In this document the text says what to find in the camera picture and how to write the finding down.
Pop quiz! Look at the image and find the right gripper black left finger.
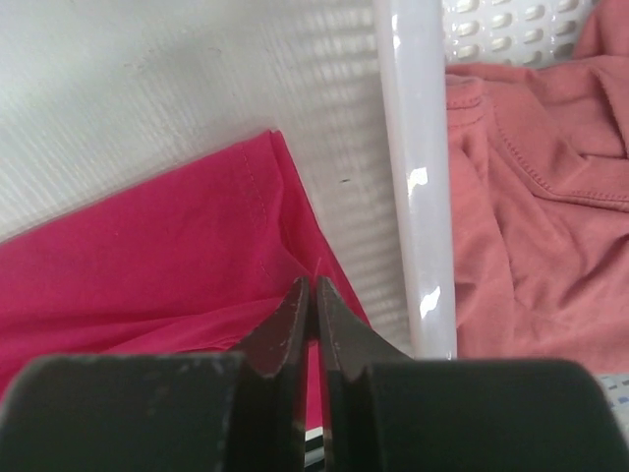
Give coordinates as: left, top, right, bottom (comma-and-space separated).
1, 278, 310, 471

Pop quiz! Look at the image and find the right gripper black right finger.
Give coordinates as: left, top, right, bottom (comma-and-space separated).
316, 277, 628, 471

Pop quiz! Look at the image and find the magenta t-shirt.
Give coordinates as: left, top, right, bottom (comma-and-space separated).
0, 128, 372, 429

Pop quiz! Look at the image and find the salmon pink t-shirt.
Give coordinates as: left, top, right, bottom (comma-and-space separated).
446, 1, 628, 374

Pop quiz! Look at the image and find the white plastic basket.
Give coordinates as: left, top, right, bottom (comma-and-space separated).
373, 0, 595, 359

